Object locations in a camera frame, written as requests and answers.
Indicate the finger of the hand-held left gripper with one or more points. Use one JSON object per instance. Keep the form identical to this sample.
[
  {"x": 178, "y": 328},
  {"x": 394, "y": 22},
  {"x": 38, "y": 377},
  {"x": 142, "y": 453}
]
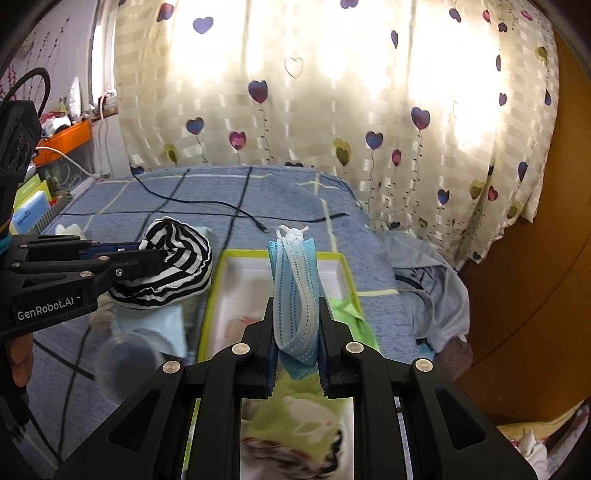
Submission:
[
  {"x": 115, "y": 248},
  {"x": 134, "y": 265}
]

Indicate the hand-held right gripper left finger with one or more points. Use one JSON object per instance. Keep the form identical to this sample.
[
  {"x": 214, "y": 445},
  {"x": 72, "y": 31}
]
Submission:
[{"x": 271, "y": 364}]

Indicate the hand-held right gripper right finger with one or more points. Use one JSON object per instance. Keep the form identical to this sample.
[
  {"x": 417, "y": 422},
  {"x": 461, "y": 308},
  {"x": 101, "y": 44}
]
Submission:
[{"x": 324, "y": 369}]

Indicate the green rabbit print towel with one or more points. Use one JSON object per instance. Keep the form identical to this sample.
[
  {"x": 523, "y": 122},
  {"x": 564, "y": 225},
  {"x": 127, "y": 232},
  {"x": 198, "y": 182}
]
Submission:
[{"x": 295, "y": 415}]

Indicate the black white striped sock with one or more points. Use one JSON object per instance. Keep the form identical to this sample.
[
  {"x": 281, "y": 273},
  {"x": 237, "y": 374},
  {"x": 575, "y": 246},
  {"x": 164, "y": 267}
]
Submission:
[{"x": 184, "y": 244}]

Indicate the blue face mask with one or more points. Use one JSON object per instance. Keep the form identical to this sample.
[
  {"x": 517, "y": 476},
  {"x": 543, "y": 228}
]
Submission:
[{"x": 295, "y": 300}]

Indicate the green rimmed white tray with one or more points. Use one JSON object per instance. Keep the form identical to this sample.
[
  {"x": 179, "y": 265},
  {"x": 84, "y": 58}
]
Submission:
[{"x": 244, "y": 286}]

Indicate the person's left hand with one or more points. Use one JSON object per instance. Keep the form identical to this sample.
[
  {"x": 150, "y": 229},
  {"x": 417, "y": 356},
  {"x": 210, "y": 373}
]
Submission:
[{"x": 21, "y": 362}]

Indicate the light green cloth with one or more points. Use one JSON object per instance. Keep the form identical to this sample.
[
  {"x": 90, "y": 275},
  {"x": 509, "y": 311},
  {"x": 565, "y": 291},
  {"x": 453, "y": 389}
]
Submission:
[{"x": 351, "y": 323}]

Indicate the light blue wet wipes pack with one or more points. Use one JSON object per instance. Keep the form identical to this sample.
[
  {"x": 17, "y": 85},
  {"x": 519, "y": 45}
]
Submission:
[{"x": 161, "y": 323}]

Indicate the striped storage box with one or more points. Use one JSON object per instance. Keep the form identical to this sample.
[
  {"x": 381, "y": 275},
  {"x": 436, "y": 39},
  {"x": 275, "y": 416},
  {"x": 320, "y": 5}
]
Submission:
[{"x": 54, "y": 212}]

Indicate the blue tissue pack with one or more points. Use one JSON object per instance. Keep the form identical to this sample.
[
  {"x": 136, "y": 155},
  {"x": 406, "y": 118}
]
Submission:
[{"x": 30, "y": 216}]

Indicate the clear plastic cup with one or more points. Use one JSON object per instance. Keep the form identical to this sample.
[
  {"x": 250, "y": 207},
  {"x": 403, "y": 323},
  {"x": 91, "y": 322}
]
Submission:
[{"x": 129, "y": 364}]

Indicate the green cardboard box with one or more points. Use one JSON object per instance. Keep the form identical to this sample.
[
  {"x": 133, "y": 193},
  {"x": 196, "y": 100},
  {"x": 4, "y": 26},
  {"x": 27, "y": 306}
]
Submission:
[{"x": 30, "y": 187}]

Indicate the orange storage bin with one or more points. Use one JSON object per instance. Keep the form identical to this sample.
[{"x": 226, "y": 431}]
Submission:
[{"x": 69, "y": 136}]

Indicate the grey blue garment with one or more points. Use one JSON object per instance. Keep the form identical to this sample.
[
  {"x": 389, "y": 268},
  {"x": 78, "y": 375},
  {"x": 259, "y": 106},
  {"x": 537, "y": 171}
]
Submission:
[{"x": 429, "y": 295}]

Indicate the brown knit cloth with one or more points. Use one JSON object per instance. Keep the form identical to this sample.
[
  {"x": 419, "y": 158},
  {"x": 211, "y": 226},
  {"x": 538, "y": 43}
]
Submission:
[{"x": 457, "y": 357}]

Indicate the grey rounded device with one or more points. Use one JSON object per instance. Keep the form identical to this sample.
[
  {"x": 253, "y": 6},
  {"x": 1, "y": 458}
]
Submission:
[{"x": 57, "y": 122}]

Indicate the blue checked bedsheet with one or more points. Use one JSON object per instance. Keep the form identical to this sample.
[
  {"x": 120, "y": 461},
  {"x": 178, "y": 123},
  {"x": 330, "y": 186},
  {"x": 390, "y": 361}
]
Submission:
[{"x": 286, "y": 194}]

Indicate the wooden wardrobe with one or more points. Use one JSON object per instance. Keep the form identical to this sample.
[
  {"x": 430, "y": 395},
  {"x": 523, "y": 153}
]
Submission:
[{"x": 531, "y": 300}]

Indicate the yellow patterned cloth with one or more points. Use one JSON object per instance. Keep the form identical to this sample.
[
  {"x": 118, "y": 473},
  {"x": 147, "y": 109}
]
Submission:
[{"x": 554, "y": 429}]

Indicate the heart print curtain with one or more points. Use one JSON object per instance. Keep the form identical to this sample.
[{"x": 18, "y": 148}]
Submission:
[{"x": 323, "y": 92}]

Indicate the white window frame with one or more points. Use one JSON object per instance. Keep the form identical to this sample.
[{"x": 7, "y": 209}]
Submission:
[{"x": 104, "y": 46}]

